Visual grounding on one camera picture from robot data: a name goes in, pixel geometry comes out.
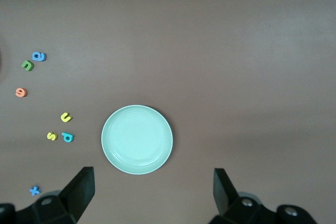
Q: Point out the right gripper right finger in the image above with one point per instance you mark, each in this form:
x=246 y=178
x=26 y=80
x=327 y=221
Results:
x=228 y=203

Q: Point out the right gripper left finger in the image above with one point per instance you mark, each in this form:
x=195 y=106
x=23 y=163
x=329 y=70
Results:
x=76 y=197

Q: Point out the teal foam letter p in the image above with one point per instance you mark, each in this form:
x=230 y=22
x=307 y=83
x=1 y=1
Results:
x=63 y=134

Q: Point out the yellow foam letter s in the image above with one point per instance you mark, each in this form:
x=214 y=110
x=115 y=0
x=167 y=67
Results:
x=52 y=136

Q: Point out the yellow foam letter u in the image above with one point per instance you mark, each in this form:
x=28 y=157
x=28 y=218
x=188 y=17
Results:
x=68 y=119

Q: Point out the blue foam letter x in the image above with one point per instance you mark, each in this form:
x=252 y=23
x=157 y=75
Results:
x=35 y=190

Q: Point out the green plate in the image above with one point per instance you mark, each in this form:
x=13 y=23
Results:
x=137 y=140

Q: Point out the orange foam letter e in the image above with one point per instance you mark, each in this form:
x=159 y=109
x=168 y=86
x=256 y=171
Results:
x=24 y=93

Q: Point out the green foam letter u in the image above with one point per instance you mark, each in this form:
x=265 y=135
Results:
x=25 y=63

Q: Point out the blue foam letter a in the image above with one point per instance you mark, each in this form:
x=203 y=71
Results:
x=43 y=56

